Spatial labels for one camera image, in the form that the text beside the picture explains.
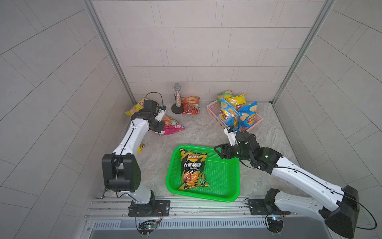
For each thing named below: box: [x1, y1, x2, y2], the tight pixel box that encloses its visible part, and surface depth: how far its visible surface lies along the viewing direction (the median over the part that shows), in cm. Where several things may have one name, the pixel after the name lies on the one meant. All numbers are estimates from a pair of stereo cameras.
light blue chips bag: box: [218, 97, 240, 126], surface depth 95 cm
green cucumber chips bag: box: [216, 90, 235, 109], surface depth 107 cm
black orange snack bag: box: [179, 148, 211, 191], surface depth 77 cm
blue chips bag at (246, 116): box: [236, 100, 259, 133], surface depth 93 cm
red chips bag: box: [181, 96, 201, 116], surface depth 107 cm
